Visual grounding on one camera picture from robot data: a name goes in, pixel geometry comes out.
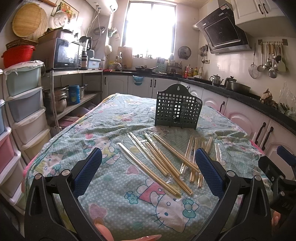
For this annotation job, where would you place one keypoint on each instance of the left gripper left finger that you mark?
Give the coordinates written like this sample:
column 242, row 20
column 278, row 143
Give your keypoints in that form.
column 42, row 219

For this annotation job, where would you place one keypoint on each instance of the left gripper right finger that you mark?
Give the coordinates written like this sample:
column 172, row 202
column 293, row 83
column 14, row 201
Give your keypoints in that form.
column 253, row 219

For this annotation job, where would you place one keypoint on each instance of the metal kitchen shelf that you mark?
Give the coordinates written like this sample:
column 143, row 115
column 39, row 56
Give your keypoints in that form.
column 91, row 90

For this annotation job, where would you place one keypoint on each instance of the person right hand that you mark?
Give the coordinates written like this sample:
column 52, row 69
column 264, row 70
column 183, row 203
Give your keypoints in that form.
column 275, row 219

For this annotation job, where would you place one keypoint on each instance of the person left hand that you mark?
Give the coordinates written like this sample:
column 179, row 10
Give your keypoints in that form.
column 107, row 234

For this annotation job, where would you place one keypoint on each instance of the plastic drawer tower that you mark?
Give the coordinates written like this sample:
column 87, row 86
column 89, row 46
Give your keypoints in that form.
column 24, row 128

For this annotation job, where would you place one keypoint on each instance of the Hello Kitty tablecloth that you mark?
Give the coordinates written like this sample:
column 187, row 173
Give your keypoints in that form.
column 126, row 199

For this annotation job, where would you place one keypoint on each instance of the black cooking pot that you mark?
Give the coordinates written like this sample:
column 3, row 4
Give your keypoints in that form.
column 232, row 84

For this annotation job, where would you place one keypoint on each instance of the hanging steel ladle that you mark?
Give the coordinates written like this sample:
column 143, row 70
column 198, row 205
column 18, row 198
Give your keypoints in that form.
column 261, row 67

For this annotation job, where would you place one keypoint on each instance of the steel kettle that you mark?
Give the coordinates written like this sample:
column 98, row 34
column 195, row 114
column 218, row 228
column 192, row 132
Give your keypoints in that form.
column 216, row 80

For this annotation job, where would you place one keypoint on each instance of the stainless steel pot stack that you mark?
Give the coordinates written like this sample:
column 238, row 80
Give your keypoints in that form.
column 60, row 94

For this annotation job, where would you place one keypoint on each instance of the blue tin can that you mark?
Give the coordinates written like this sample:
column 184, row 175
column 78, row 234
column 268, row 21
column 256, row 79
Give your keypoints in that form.
column 74, row 94

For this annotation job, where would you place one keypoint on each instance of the dark green utensil holder basket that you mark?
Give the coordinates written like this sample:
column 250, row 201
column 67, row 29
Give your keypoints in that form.
column 176, row 107

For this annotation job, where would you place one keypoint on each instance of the black range hood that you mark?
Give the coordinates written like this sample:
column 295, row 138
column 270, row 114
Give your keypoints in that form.
column 221, row 32

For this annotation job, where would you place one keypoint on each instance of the white upper cabinet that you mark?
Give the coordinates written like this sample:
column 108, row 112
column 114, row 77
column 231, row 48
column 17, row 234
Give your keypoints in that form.
column 261, row 19

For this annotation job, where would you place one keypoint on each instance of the light blue storage box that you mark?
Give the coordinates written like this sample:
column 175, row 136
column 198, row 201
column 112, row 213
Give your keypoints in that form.
column 93, row 63

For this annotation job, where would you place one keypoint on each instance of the blue hanging bin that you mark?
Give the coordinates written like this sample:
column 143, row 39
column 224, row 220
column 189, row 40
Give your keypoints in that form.
column 138, row 80

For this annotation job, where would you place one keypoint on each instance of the black microwave oven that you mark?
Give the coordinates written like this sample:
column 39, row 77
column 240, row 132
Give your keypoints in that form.
column 57, row 54

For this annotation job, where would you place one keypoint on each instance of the red plastic basin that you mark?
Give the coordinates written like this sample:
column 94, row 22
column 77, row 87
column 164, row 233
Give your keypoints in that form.
column 17, row 55

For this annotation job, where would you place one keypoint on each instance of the black frying pan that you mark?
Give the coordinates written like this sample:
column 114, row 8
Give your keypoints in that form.
column 143, row 69

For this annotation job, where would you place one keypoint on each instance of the blender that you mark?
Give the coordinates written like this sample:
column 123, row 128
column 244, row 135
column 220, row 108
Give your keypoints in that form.
column 86, row 44

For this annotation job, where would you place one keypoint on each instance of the wooden cutting board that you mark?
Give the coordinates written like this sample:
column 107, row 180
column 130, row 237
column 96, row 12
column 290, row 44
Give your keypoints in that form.
column 126, row 55

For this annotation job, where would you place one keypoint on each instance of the round bamboo tray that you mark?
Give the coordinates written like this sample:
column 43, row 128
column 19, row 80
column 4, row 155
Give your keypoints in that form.
column 30, row 22

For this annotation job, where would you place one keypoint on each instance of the fruit picture poster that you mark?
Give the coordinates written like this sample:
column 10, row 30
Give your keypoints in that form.
column 65, row 7

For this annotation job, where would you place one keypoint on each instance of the white water heater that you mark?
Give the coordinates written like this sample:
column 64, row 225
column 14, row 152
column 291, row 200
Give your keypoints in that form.
column 107, row 7

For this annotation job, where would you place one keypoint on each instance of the hanging wire strainer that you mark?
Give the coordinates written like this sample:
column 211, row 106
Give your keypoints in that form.
column 253, row 72

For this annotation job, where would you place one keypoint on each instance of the small wall fan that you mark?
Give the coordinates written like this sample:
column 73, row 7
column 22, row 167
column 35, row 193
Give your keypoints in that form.
column 184, row 52

